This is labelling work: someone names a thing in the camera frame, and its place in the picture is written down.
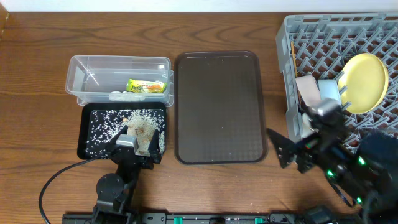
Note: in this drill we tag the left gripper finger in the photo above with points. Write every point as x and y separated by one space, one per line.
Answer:
154 148
112 144

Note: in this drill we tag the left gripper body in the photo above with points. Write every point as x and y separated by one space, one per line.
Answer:
129 156

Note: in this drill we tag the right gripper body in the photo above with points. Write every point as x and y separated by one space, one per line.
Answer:
304 149

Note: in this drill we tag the white tissue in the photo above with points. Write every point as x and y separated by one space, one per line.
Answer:
126 96

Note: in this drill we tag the light blue bowl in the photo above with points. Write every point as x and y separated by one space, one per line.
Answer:
329 89

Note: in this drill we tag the green snack wrapper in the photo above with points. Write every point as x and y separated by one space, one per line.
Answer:
145 86

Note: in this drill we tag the pink bowl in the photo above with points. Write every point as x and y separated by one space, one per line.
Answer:
309 90

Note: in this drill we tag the yellow round plate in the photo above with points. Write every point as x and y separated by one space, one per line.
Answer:
364 83

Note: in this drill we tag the wooden chopstick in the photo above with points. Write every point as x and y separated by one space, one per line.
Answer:
298 91
294 58

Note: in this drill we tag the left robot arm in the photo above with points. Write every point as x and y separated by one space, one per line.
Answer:
115 190

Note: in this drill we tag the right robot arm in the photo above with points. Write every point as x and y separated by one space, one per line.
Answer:
367 178

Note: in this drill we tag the black waste tray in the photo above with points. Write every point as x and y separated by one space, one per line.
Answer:
100 122

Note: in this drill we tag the clear plastic bin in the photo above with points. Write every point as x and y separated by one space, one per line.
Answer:
91 78

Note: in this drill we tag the dark brown serving tray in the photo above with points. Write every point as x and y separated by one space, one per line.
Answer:
219 108

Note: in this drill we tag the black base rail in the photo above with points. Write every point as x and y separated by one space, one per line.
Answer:
162 218

